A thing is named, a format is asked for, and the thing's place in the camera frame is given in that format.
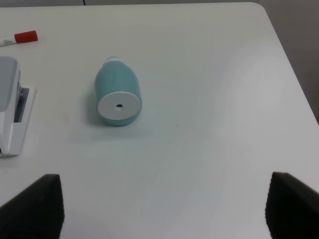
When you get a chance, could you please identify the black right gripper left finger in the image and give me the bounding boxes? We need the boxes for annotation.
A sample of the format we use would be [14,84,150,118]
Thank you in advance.
[0,174,65,239]

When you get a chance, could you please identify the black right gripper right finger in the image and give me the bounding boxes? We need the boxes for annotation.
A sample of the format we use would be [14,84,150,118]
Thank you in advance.
[265,172,319,239]

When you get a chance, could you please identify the teal pencil sharpener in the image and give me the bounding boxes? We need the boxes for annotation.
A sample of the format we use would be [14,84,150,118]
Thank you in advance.
[94,57,142,126]

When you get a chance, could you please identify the white grey stapler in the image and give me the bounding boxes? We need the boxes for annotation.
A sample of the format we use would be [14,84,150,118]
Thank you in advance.
[0,56,36,157]

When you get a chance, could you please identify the red capped white marker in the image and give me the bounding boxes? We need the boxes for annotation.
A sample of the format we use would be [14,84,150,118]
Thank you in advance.
[0,30,38,46]

